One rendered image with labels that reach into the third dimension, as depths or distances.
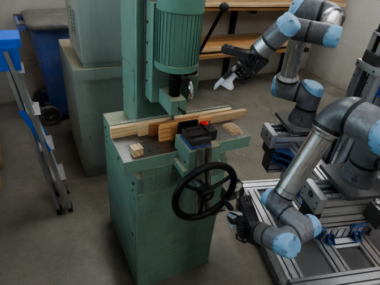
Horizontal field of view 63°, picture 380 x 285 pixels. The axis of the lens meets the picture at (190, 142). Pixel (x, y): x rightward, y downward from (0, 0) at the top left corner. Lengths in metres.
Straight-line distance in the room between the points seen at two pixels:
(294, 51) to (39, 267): 1.80
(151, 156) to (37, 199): 1.36
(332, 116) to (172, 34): 0.60
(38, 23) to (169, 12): 1.85
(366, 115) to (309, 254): 1.15
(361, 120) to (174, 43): 0.66
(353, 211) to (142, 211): 0.95
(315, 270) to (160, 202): 0.95
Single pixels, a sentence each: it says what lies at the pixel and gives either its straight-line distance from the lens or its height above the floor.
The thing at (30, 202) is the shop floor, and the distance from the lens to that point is 2.46.
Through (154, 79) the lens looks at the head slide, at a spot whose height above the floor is 1.11.
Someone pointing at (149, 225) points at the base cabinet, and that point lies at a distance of 1.52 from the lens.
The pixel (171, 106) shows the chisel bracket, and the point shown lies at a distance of 1.30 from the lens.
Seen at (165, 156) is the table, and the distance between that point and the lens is 1.27.
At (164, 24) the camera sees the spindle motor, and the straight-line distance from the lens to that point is 1.18.
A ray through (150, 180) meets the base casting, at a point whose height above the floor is 0.78.
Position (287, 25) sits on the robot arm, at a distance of 1.11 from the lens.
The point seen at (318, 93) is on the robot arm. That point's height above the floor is 1.02.
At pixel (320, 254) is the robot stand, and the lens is 2.02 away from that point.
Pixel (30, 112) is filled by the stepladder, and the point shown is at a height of 0.78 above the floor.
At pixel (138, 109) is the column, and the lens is 1.53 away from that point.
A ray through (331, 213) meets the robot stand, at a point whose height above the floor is 0.68.
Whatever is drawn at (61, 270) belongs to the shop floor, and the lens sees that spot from 2.05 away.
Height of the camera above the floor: 1.65
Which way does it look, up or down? 34 degrees down
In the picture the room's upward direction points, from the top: 6 degrees clockwise
